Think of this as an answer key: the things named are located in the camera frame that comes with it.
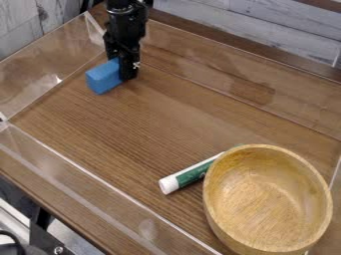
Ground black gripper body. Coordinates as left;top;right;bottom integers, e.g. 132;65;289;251
103;3;149;58

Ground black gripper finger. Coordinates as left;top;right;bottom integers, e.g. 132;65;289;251
119;51;140;81
104;41;119;60

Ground blue foam block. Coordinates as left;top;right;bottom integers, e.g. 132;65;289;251
85;58;123;95

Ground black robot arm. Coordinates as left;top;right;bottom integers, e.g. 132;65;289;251
103;0;148;81

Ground brown wooden bowl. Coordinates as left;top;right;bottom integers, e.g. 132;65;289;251
202;144;333;255

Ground white green tube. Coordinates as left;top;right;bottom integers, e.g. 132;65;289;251
159;151;224;195

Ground black metal table leg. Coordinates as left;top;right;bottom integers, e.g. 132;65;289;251
29;208;67;255

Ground clear acrylic corner bracket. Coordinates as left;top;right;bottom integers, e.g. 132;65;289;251
84;12;104;47

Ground clear acrylic tray wall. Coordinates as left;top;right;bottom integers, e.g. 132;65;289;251
0;113;223;255

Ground black cable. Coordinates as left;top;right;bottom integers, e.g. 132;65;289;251
0;230;26;255

